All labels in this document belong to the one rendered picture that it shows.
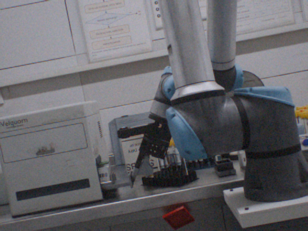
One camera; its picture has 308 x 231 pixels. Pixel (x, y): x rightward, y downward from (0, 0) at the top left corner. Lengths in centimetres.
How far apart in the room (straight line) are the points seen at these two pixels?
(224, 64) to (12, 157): 67
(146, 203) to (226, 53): 48
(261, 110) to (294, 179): 15
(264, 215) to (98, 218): 54
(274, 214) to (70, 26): 133
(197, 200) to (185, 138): 41
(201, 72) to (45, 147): 58
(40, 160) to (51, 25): 82
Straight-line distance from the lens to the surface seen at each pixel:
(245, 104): 83
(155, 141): 118
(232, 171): 124
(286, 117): 85
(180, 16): 84
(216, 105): 81
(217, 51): 105
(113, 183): 123
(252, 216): 81
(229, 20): 102
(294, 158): 86
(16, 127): 124
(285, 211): 82
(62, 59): 186
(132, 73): 181
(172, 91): 105
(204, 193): 117
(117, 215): 121
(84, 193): 122
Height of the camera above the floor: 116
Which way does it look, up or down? 3 degrees down
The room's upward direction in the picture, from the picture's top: 11 degrees counter-clockwise
